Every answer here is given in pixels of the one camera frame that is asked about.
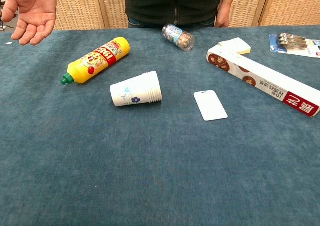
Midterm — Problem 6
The person's left hand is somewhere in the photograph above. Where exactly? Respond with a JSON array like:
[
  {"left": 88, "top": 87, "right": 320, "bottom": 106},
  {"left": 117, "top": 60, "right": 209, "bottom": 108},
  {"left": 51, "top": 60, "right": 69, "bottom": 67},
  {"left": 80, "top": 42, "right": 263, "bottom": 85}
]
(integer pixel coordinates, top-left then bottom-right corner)
[{"left": 214, "top": 2, "right": 232, "bottom": 28}]

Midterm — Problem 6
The person's right hand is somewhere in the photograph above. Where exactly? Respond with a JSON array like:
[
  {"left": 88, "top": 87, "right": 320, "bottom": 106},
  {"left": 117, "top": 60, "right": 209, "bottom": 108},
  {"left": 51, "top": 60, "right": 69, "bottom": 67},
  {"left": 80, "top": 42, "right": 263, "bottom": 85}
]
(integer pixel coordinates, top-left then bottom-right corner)
[{"left": 1, "top": 0, "right": 63, "bottom": 46}]

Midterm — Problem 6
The person's torso in black jacket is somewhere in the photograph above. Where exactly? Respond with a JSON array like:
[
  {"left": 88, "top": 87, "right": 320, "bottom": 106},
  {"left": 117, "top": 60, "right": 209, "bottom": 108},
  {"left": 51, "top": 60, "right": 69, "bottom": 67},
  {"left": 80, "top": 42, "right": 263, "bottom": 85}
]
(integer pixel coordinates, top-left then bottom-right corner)
[{"left": 123, "top": 0, "right": 224, "bottom": 29}]

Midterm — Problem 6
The wicker folding screen panel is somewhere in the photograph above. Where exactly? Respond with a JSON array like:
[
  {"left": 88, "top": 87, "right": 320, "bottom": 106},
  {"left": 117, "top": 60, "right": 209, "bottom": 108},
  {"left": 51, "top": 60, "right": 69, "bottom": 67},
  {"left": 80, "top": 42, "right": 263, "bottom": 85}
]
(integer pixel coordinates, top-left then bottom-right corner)
[
  {"left": 53, "top": 0, "right": 106, "bottom": 31},
  {"left": 227, "top": 0, "right": 268, "bottom": 28},
  {"left": 259, "top": 0, "right": 320, "bottom": 27},
  {"left": 99, "top": 0, "right": 130, "bottom": 29}
]

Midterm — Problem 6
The pale yellow sticky note pad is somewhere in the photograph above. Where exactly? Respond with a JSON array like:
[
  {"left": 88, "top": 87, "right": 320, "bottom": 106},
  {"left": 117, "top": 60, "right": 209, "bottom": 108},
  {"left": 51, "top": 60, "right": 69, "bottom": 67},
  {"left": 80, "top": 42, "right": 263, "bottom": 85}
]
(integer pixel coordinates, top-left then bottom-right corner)
[{"left": 218, "top": 37, "right": 252, "bottom": 56}]

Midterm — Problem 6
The clear plastic jar with print label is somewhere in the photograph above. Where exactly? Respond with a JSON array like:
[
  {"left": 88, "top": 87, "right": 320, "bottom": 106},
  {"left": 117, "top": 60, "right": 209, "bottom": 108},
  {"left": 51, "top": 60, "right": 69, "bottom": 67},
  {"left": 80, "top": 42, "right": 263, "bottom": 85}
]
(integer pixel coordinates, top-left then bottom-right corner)
[{"left": 161, "top": 23, "right": 196, "bottom": 52}]

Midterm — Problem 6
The long white baking paper box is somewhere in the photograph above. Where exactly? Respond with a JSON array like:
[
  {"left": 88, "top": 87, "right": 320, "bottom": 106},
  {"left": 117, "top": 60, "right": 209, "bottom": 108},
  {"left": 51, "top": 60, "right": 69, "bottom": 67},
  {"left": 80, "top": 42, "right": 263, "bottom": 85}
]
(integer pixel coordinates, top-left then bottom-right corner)
[{"left": 206, "top": 45, "right": 320, "bottom": 118}]

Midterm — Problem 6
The blister pack of metal clips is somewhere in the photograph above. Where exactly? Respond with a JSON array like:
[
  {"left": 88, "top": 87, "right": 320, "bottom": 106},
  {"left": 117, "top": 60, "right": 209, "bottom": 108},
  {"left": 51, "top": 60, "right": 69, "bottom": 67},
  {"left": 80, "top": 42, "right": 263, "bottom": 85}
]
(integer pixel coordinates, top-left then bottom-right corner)
[{"left": 269, "top": 32, "right": 320, "bottom": 59}]

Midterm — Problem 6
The yellow bottle with green cap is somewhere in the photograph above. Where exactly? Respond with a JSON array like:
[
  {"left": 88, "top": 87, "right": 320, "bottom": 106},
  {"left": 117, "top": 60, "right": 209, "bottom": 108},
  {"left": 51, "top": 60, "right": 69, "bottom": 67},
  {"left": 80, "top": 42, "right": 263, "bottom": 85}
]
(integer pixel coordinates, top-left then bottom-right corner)
[{"left": 60, "top": 36, "right": 131, "bottom": 86}]

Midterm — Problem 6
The blue-green tablecloth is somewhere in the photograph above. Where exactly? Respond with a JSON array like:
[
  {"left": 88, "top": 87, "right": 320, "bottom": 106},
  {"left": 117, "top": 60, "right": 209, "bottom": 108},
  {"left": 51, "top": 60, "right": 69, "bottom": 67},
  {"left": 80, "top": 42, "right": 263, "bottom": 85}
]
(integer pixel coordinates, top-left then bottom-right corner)
[{"left": 0, "top": 24, "right": 320, "bottom": 226}]

